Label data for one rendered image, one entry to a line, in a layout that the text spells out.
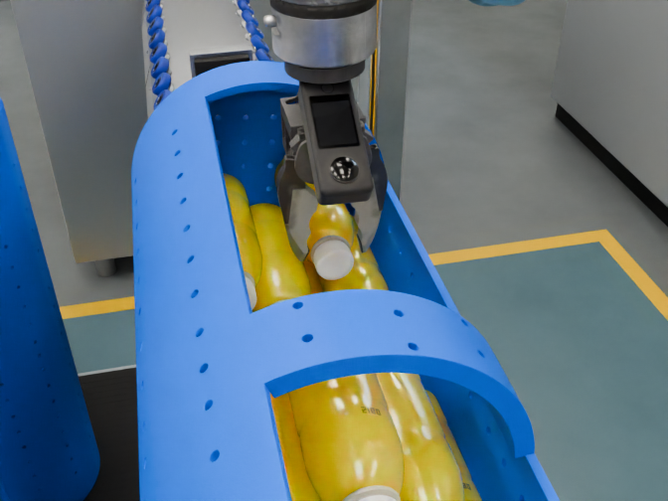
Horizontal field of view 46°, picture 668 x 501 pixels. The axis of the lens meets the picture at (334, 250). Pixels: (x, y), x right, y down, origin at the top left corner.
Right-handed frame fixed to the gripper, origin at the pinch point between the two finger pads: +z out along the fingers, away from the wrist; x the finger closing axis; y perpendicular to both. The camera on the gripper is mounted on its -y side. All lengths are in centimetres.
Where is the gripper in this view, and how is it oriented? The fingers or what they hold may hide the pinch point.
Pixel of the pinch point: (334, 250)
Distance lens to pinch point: 78.4
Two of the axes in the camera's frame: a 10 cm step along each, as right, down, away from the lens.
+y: -2.2, -5.8, 7.8
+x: -9.8, 1.4, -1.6
